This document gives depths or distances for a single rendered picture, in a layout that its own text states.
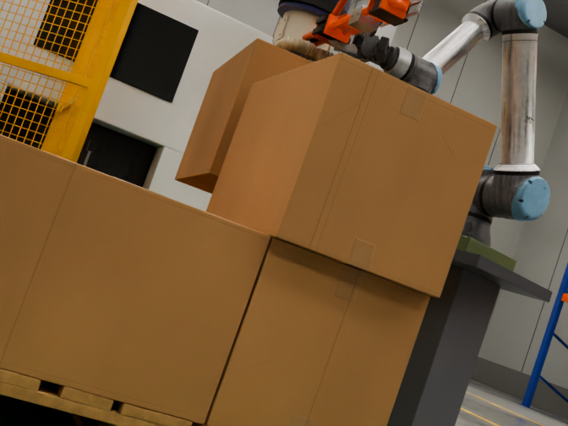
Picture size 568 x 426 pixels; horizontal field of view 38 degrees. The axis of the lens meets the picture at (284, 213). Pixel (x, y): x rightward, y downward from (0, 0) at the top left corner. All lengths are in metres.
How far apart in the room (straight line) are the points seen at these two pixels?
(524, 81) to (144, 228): 1.59
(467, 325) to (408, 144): 1.25
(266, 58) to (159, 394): 1.05
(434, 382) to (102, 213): 1.55
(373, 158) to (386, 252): 0.20
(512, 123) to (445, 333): 0.72
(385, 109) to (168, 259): 0.54
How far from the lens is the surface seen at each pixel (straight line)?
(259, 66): 2.32
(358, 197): 1.71
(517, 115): 2.84
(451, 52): 2.81
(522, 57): 2.84
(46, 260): 1.59
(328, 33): 2.43
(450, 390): 2.94
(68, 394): 1.64
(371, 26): 2.26
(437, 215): 1.80
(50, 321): 1.61
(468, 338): 2.94
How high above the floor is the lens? 0.46
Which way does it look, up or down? 5 degrees up
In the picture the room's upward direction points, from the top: 20 degrees clockwise
